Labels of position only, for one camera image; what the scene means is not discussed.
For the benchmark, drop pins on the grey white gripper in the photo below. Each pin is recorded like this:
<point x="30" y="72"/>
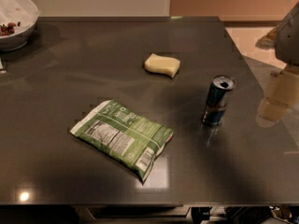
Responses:
<point x="289" y="37"/>

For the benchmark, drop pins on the blue silver redbull can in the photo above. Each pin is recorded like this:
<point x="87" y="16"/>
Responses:
<point x="219" y="93"/>

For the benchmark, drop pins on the yellow sponge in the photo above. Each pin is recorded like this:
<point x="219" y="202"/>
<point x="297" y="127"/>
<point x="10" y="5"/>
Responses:
<point x="162" y="65"/>

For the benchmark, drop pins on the green snack bag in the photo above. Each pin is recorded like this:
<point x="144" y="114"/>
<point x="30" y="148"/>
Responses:
<point x="126" y="137"/>

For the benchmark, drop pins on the white bowl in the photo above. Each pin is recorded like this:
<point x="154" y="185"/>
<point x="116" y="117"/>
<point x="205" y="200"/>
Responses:
<point x="22" y="13"/>

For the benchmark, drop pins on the red food in bowl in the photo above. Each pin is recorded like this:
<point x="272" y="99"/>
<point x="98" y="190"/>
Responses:
<point x="8" y="29"/>

